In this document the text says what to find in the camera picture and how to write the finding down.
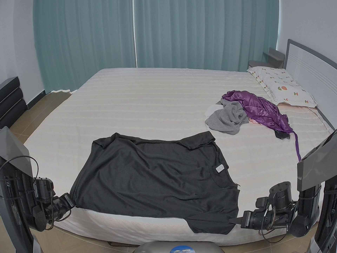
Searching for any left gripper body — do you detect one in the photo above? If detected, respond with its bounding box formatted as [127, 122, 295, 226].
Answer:
[52, 193, 77, 219]

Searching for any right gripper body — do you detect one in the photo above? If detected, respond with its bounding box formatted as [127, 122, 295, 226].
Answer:
[242, 210, 267, 230]

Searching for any black T-shirt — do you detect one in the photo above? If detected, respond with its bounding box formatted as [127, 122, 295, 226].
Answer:
[70, 131, 241, 234]

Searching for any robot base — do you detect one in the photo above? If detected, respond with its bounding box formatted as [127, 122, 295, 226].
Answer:
[132, 241, 224, 253]

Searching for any bed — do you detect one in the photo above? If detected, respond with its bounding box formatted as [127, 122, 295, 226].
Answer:
[22, 38, 337, 247]

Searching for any black lace garment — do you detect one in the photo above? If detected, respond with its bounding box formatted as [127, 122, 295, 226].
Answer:
[275, 129, 293, 141]

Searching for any grey garment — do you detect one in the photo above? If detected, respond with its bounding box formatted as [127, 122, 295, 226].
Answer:
[205, 101, 249, 136]

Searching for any purple satin garment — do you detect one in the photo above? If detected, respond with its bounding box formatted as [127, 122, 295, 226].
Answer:
[221, 90, 302, 162]

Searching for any white garment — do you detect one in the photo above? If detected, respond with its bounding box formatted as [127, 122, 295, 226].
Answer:
[204, 104, 224, 118]

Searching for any black chest of drawers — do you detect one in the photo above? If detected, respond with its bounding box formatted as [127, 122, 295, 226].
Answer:
[0, 76, 27, 128]

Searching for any white printed pillow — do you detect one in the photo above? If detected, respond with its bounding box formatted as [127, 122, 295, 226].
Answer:
[247, 66, 318, 108]

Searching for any grey bedside table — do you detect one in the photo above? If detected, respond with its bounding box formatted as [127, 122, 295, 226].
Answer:
[248, 48, 285, 69]

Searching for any blue-green curtain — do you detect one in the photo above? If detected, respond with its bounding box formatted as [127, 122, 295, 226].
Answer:
[33, 0, 137, 95]
[134, 0, 279, 72]

